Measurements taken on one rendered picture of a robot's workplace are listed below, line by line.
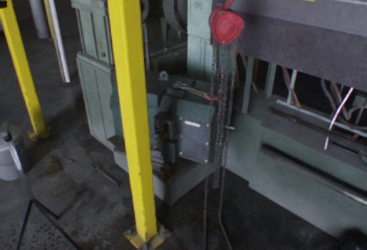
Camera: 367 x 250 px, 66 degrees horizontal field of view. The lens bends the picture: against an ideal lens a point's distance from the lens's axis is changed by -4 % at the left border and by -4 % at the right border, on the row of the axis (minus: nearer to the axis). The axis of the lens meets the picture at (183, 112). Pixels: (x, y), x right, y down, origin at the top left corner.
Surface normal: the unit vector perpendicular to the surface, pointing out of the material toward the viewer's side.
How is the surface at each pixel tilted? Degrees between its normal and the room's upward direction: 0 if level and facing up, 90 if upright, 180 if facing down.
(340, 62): 90
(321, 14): 78
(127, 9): 90
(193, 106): 45
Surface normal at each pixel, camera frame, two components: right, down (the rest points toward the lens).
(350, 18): -0.68, 0.18
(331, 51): -0.69, 0.37
